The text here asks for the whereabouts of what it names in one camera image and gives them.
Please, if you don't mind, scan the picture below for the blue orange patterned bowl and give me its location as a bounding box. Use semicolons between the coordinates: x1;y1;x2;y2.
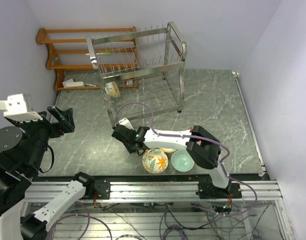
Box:
105;81;121;98

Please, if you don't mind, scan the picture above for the yellow sun blue bowl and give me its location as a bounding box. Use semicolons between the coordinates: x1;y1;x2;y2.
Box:
158;147;177;153

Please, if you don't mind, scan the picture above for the red white box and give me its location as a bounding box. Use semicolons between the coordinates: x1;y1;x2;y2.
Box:
62;78;75;88

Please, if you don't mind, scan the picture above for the aluminium mounting rail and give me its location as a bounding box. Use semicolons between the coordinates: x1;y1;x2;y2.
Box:
24;180;283;203

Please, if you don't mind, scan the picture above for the plain teal bowl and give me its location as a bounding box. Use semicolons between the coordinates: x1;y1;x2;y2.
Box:
171;150;195;173

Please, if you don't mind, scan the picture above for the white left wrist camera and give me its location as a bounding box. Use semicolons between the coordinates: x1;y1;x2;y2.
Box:
0;93;43;123

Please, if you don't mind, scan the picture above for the white eraser block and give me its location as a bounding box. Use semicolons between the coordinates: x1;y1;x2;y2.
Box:
67;81;85;88

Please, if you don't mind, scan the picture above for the wooden shelf rack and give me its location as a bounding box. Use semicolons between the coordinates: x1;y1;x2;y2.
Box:
36;26;138;92

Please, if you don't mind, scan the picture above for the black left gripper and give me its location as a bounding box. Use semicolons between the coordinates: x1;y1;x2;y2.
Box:
4;103;75;172

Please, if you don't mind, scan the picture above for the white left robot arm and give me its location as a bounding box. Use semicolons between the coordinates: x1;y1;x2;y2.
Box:
0;105;95;240

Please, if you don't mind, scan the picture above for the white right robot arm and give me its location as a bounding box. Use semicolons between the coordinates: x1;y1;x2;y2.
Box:
111;123;232;198

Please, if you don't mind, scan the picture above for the pink capped marker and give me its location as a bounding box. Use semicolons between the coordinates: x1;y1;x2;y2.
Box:
84;83;99;88

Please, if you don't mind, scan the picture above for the green capped marker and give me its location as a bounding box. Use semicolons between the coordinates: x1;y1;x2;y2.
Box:
85;52;111;56

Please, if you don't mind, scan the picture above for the orange flower leaf bowl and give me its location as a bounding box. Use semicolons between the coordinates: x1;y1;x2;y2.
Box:
142;148;169;174

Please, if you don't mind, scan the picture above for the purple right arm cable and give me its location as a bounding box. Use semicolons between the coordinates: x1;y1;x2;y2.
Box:
115;101;259;217

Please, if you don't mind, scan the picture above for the stainless steel dish rack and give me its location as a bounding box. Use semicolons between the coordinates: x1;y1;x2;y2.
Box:
85;21;188;127

